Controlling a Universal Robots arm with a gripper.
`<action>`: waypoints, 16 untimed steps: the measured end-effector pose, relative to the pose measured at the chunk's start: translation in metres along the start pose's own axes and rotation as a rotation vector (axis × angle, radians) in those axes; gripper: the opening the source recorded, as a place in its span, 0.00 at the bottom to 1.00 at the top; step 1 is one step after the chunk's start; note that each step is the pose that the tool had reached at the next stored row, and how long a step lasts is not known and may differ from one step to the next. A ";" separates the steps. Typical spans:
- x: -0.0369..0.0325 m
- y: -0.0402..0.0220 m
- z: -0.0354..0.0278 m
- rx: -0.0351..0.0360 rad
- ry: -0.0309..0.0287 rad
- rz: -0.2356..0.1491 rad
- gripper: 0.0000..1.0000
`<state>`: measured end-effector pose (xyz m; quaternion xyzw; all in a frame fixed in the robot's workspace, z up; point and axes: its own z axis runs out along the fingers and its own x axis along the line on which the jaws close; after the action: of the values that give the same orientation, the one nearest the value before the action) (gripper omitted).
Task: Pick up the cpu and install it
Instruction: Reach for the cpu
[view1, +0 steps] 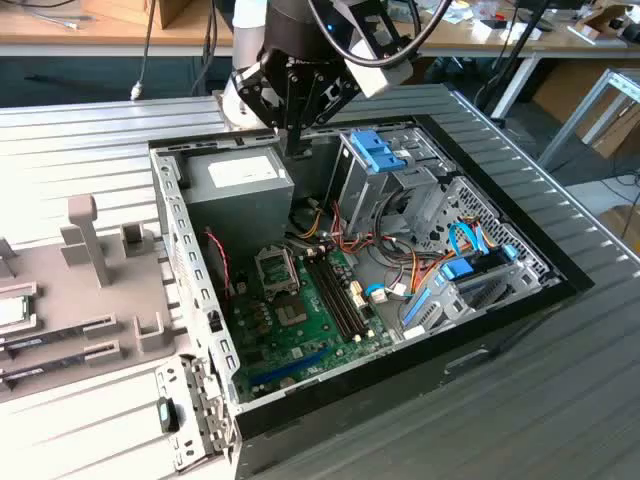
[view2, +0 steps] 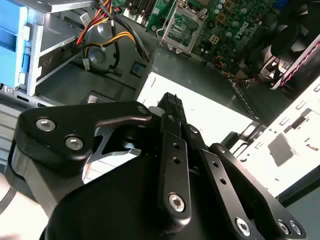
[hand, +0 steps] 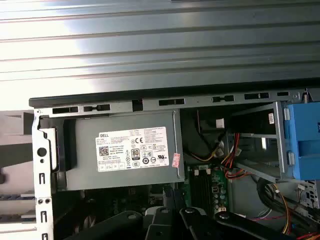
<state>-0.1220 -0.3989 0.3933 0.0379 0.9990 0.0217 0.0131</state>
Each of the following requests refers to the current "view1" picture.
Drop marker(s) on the aluminium profile frame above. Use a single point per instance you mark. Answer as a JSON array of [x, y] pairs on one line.
[[575, 119]]

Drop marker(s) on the green motherboard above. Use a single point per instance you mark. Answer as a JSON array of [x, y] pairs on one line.
[[320, 340]]

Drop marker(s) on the wooden desk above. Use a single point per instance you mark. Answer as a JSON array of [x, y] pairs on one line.
[[125, 36], [565, 44]]

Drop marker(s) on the large cardboard box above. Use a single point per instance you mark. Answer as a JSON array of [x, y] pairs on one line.
[[565, 90]]

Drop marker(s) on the RAM stick with label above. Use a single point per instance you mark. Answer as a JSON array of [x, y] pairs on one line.
[[40, 341], [40, 371]]

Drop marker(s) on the blue expansion slot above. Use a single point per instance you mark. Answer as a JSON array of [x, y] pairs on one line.
[[290, 367]]

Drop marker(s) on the black open PC case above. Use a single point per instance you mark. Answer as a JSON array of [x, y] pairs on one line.
[[350, 400]]

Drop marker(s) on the grey perforated disk bay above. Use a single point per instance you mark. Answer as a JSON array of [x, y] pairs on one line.
[[500, 215]]

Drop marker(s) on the blue plastic rail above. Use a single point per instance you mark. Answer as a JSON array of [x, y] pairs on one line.
[[417, 305]]

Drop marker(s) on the wrist camera with black bracket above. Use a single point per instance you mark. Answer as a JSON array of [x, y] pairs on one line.
[[380, 75]]

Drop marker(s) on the black stand pole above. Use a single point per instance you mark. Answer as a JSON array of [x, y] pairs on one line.
[[522, 47]]

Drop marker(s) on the blue carrier with black disk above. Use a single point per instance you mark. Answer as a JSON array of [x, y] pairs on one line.
[[457, 270]]

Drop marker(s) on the small open cardboard box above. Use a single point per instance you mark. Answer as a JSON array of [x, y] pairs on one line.
[[597, 22]]

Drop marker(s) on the CPU with silver top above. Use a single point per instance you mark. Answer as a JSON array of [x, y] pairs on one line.
[[10, 312]]

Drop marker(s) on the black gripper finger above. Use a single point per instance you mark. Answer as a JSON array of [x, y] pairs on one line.
[[332, 97], [260, 95]]

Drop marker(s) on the white four-pin power socket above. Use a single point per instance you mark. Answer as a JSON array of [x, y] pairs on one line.
[[242, 288]]

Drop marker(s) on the flat cardboard piece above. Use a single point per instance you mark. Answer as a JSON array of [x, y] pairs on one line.
[[622, 225]]

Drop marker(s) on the white papers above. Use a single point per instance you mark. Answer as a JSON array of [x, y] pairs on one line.
[[487, 31]]

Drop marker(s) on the grey parts rack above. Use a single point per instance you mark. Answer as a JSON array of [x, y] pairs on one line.
[[60, 300]]

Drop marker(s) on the grey power supply unit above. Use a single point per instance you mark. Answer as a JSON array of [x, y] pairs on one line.
[[240, 210]]

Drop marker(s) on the blue plastic drive carrier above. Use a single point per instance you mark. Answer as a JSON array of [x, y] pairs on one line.
[[375, 150]]

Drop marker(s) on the black and teal case latch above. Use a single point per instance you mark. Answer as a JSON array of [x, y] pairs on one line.
[[167, 415]]

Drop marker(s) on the brown box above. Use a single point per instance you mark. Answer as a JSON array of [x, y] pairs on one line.
[[165, 12]]

